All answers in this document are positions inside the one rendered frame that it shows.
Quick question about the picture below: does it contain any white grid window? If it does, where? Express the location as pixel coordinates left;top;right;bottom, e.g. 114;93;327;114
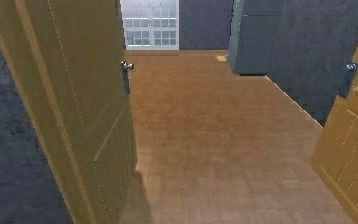
120;0;180;51

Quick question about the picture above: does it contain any yellow wooden room door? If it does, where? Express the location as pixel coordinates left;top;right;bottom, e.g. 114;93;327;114
0;0;139;224
310;15;358;224

